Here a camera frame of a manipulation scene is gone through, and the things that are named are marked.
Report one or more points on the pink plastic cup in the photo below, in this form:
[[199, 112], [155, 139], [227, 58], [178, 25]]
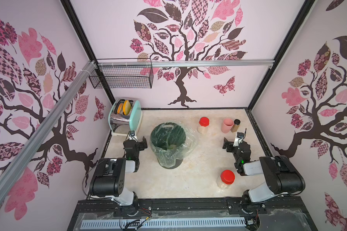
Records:
[[227, 125]]

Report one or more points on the left aluminium rail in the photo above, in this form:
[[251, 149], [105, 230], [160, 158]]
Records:
[[21, 161]]

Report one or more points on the aluminium rail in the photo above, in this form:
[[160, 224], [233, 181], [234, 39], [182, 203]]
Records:
[[185, 63], [21, 161]]

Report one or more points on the brown spice jar black lid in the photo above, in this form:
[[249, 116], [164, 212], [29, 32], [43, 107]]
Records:
[[236, 125]]

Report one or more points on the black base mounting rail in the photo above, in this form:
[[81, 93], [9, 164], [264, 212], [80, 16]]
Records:
[[286, 213]]

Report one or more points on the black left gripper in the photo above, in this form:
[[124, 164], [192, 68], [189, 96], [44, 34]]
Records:
[[136, 144]]

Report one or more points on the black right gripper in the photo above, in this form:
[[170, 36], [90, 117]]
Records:
[[233, 147]]

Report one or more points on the black wire basket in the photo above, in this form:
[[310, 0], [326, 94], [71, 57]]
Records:
[[123, 73]]

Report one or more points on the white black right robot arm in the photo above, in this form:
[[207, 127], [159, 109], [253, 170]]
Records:
[[281, 177]]

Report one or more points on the oatmeal jar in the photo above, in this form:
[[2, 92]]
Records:
[[203, 128], [220, 184]]

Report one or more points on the back aluminium rail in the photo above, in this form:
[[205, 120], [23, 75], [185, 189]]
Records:
[[185, 63]]

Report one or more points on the yellow toast slice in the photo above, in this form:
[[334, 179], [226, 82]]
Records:
[[126, 107]]

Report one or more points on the white slotted cable duct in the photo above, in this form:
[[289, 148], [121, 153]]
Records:
[[161, 223]]

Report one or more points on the mint green toaster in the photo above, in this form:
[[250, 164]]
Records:
[[120, 124]]

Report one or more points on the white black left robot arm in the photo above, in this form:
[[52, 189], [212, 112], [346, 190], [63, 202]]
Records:
[[108, 180]]

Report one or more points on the black trash bin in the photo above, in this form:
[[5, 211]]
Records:
[[167, 142]]

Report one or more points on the clear plastic bin liner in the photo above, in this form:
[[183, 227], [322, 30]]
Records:
[[191, 141]]

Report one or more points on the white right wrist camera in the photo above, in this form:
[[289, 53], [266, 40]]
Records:
[[239, 139]]

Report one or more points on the red jar lid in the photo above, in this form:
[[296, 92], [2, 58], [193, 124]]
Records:
[[204, 122], [227, 177]]

